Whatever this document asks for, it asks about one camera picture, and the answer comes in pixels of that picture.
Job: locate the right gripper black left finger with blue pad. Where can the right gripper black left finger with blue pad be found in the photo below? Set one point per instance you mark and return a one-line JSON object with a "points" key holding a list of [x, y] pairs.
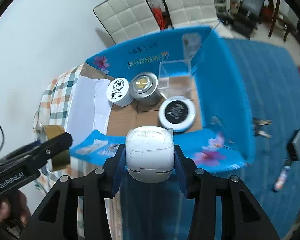
{"points": [[57, 215]]}

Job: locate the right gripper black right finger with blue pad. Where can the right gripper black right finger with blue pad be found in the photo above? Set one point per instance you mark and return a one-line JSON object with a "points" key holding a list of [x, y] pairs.
{"points": [[242, 215]]}

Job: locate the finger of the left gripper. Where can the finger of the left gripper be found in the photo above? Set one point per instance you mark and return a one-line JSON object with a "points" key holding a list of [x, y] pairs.
{"points": [[36, 154]]}

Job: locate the brown packing tape roll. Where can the brown packing tape roll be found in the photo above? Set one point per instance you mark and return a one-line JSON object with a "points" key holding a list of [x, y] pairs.
{"points": [[57, 142]]}

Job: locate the silver power bank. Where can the silver power bank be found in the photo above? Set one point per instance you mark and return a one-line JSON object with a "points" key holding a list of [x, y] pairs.
{"points": [[293, 146]]}

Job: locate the white earbuds case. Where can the white earbuds case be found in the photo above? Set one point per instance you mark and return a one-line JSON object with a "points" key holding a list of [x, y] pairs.
{"points": [[150, 153]]}

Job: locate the person's left hand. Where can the person's left hand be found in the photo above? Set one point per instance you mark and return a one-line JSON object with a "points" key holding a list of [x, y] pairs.
{"points": [[18, 205]]}

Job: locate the plaid checked cloth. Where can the plaid checked cloth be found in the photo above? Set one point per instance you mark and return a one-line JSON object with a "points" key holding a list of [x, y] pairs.
{"points": [[56, 103]]}

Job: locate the white jar black logo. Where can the white jar black logo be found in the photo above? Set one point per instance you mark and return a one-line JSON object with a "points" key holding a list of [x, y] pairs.
{"points": [[118, 92]]}

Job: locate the round tin black lid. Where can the round tin black lid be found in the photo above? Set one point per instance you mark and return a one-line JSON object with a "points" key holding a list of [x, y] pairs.
{"points": [[177, 113]]}

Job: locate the silver metal tin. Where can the silver metal tin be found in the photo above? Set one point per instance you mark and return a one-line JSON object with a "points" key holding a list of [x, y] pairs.
{"points": [[144, 88]]}

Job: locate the blue striped tablecloth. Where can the blue striped tablecloth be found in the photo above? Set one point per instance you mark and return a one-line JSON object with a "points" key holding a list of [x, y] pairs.
{"points": [[253, 88]]}

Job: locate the blue cardboard milk box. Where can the blue cardboard milk box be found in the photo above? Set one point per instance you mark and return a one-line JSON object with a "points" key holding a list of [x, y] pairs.
{"points": [[100, 126]]}

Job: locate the clear acrylic box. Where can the clear acrylic box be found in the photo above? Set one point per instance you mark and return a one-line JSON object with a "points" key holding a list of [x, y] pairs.
{"points": [[175, 79]]}

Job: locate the left white padded chair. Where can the left white padded chair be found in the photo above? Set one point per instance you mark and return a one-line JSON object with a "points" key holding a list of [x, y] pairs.
{"points": [[126, 19]]}

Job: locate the white padded chair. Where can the white padded chair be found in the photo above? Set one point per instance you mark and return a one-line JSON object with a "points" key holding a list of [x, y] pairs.
{"points": [[185, 13], [126, 19]]}

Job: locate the red plastic bag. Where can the red plastic bag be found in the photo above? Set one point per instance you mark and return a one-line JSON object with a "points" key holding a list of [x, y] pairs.
{"points": [[157, 12]]}

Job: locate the black weight bench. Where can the black weight bench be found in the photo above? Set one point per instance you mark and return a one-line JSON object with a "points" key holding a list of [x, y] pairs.
{"points": [[248, 16]]}

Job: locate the brown wooden chair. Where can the brown wooden chair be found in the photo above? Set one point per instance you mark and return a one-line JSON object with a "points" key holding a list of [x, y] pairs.
{"points": [[275, 16]]}

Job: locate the right white padded chair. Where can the right white padded chair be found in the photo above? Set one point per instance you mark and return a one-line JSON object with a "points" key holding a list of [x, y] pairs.
{"points": [[185, 13]]}

